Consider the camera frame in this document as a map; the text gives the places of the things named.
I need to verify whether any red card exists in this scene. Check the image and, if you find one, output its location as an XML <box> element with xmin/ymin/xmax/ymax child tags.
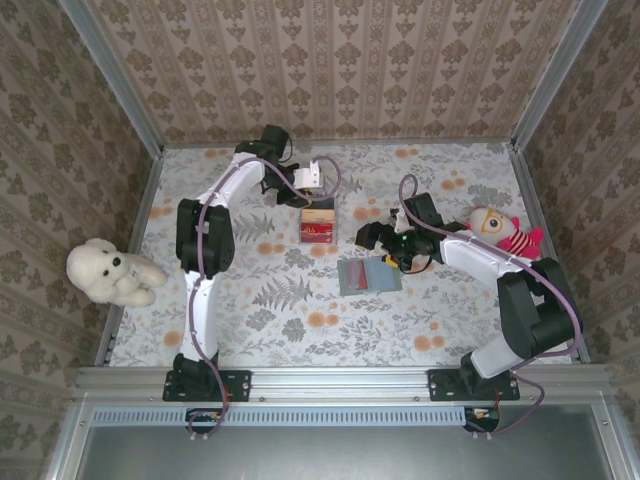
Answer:
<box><xmin>299</xmin><ymin>222</ymin><xmax>336</xmax><ymax>245</ymax></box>
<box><xmin>340</xmin><ymin>259</ymin><xmax>367</xmax><ymax>295</ymax></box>

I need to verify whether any floral table cover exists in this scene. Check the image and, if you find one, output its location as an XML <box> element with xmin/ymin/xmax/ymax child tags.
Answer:
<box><xmin>107</xmin><ymin>144</ymin><xmax>576</xmax><ymax>369</ymax></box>

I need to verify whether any white and pink fish plush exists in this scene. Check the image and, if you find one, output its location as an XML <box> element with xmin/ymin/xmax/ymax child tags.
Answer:
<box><xmin>460</xmin><ymin>205</ymin><xmax>546</xmax><ymax>261</ymax></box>

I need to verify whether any black connector box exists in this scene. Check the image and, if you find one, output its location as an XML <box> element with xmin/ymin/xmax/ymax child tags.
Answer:
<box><xmin>185</xmin><ymin>407</ymin><xmax>227</xmax><ymax>435</ymax></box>
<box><xmin>463</xmin><ymin>406</ymin><xmax>501</xmax><ymax>434</ymax></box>

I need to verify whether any grey metal panel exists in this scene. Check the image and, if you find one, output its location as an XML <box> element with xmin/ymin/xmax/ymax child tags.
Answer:
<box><xmin>74</xmin><ymin>424</ymin><xmax>619</xmax><ymax>480</ymax></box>

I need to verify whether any white teddy bear plush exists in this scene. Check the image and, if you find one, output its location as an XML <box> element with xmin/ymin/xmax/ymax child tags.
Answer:
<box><xmin>66</xmin><ymin>238</ymin><xmax>168</xmax><ymax>307</ymax></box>

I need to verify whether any aluminium back rail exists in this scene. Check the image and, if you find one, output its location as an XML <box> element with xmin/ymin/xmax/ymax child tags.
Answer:
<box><xmin>162</xmin><ymin>141</ymin><xmax>514</xmax><ymax>150</ymax></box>

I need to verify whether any aluminium front rail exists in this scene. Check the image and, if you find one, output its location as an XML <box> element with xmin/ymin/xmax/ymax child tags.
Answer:
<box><xmin>74</xmin><ymin>364</ymin><xmax>614</xmax><ymax>401</ymax></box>

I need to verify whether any aluminium side rail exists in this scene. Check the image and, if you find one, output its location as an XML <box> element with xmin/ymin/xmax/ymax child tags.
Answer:
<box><xmin>509</xmin><ymin>144</ymin><xmax>591</xmax><ymax>364</ymax></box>
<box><xmin>94</xmin><ymin>149</ymin><xmax>165</xmax><ymax>366</ymax></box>

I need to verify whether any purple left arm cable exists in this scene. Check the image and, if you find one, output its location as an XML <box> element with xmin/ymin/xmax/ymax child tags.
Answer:
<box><xmin>187</xmin><ymin>155</ymin><xmax>344</xmax><ymax>444</ymax></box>

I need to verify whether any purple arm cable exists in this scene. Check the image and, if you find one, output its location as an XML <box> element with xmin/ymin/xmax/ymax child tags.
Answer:
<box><xmin>187</xmin><ymin>155</ymin><xmax>344</xmax><ymax>444</ymax></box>
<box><xmin>398</xmin><ymin>173</ymin><xmax>586</xmax><ymax>441</ymax></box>

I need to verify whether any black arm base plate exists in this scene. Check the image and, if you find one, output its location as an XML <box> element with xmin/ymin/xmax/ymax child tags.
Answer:
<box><xmin>428</xmin><ymin>368</ymin><xmax>521</xmax><ymax>403</ymax></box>
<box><xmin>162</xmin><ymin>368</ymin><xmax>252</xmax><ymax>403</ymax></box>

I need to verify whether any grey slotted cable duct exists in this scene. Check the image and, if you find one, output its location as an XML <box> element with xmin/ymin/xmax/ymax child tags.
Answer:
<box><xmin>92</xmin><ymin>405</ymin><xmax>464</xmax><ymax>427</ymax></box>

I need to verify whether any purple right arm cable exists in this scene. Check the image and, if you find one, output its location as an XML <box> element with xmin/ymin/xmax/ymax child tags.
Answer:
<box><xmin>398</xmin><ymin>173</ymin><xmax>586</xmax><ymax>441</ymax></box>

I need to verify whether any aluminium corner post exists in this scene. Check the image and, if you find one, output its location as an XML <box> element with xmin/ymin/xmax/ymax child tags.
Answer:
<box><xmin>512</xmin><ymin>0</ymin><xmax>609</xmax><ymax>151</ymax></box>
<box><xmin>59</xmin><ymin>0</ymin><xmax>166</xmax><ymax>154</ymax></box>

